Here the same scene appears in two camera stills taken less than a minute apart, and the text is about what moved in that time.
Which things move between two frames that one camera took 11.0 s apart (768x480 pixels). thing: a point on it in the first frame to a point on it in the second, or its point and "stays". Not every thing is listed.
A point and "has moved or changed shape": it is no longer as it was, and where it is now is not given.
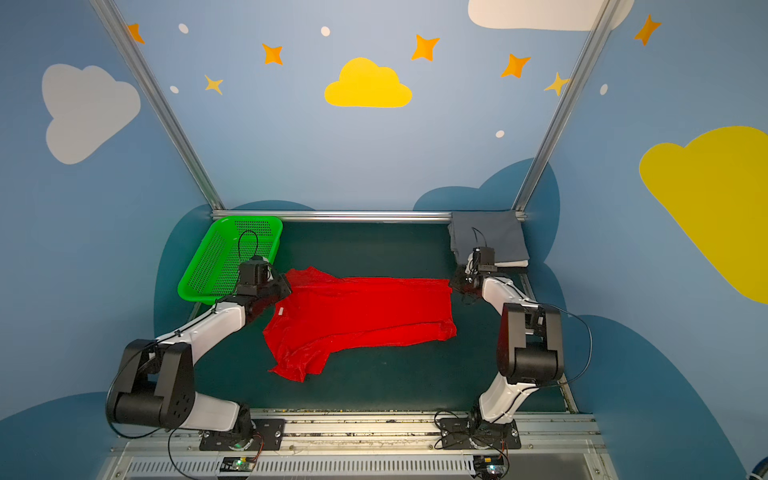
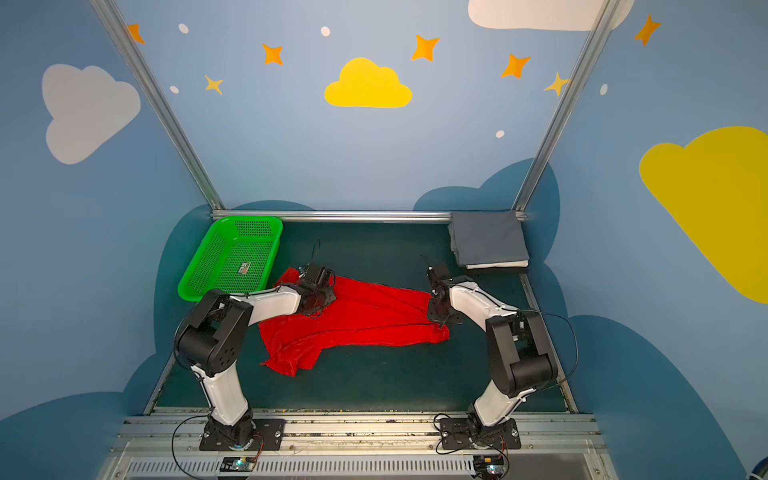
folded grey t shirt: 498,229 stays
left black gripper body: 275,290 to 324,293
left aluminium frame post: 144,79 stays
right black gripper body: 464,282 to 437,306
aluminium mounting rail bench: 367,448 stays
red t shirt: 320,313 has moved or changed shape
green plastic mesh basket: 214,269 stays
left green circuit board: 237,464 stays
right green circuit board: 489,466 stays
